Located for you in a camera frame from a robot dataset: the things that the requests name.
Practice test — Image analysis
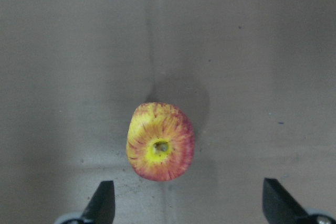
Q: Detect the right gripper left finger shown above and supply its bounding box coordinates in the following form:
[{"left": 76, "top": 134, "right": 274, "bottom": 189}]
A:
[{"left": 79, "top": 180, "right": 116, "bottom": 224}]

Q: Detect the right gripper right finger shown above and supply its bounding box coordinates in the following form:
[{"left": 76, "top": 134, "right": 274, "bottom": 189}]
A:
[{"left": 262, "top": 177, "right": 336, "bottom": 224}]

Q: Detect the red yellow apple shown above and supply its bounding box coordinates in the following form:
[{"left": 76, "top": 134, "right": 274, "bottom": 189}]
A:
[{"left": 126, "top": 102, "right": 195, "bottom": 182}]

